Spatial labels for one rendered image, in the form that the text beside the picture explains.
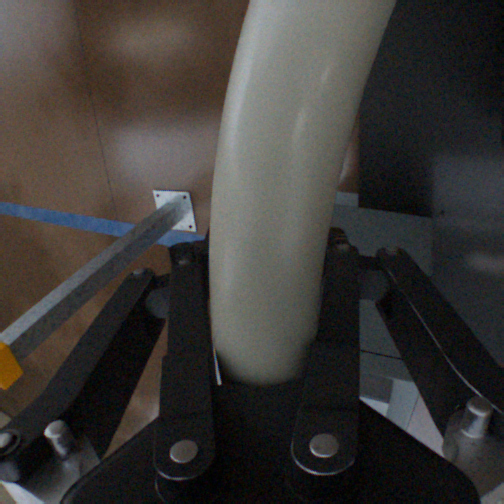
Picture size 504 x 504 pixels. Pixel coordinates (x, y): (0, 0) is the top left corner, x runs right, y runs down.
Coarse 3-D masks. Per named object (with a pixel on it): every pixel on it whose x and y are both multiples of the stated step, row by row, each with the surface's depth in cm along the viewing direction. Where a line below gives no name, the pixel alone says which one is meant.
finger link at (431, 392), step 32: (384, 256) 15; (416, 288) 12; (384, 320) 15; (416, 320) 11; (448, 320) 11; (416, 352) 11; (448, 352) 9; (480, 352) 9; (416, 384) 11; (448, 384) 9; (480, 384) 8; (448, 416) 9
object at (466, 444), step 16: (480, 400) 8; (464, 416) 8; (480, 416) 7; (448, 432) 8; (464, 432) 8; (480, 432) 8; (448, 448) 8; (464, 448) 8; (480, 448) 7; (496, 448) 7; (464, 464) 7; (480, 464) 7; (496, 464) 7; (480, 480) 7; (496, 480) 7; (480, 496) 6; (496, 496) 7
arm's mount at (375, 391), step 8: (360, 376) 80; (368, 376) 80; (360, 384) 78; (368, 384) 78; (376, 384) 78; (384, 384) 77; (392, 384) 77; (360, 392) 76; (368, 392) 76; (376, 392) 76; (384, 392) 76; (368, 400) 75; (376, 400) 74; (384, 400) 74; (376, 408) 75; (384, 408) 74
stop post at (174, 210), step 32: (160, 192) 181; (160, 224) 168; (192, 224) 184; (96, 256) 145; (128, 256) 152; (64, 288) 128; (96, 288) 137; (32, 320) 114; (64, 320) 124; (0, 352) 100; (0, 384) 101
